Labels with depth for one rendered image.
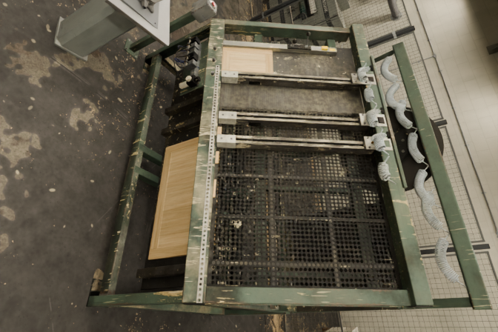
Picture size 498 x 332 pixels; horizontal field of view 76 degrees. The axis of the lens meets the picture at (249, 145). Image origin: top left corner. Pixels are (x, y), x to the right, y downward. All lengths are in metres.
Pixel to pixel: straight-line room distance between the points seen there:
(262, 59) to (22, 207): 1.92
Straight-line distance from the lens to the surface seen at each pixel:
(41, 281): 2.32
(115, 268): 2.37
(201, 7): 2.77
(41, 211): 2.33
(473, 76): 7.59
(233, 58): 2.67
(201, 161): 2.07
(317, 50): 2.83
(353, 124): 2.38
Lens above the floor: 2.03
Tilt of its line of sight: 26 degrees down
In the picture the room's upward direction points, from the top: 74 degrees clockwise
